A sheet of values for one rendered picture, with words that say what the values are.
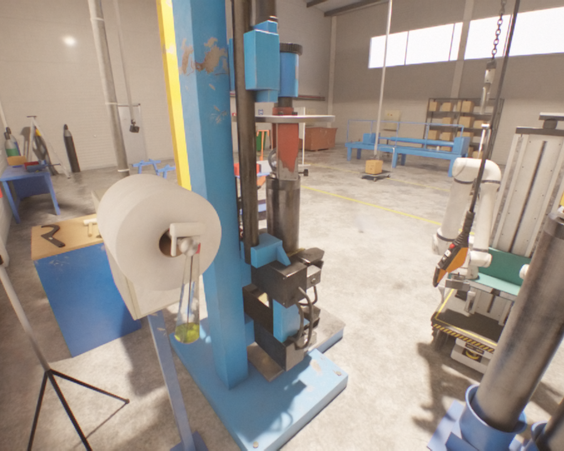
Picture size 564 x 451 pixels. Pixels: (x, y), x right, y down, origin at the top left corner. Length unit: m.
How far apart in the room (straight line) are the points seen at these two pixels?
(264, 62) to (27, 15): 11.30
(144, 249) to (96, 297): 2.01
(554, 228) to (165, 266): 1.39
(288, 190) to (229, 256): 0.50
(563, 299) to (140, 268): 1.52
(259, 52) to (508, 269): 2.16
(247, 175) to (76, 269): 1.67
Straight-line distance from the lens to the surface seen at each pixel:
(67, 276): 2.59
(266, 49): 1.29
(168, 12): 4.21
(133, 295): 1.06
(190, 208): 0.72
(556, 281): 1.51
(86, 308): 2.74
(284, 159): 1.45
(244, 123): 1.30
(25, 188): 8.16
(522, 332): 1.65
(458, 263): 1.82
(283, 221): 1.69
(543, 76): 14.30
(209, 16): 1.40
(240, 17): 1.35
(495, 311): 2.81
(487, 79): 1.54
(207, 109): 1.33
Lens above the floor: 1.84
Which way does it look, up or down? 22 degrees down
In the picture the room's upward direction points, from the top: straight up
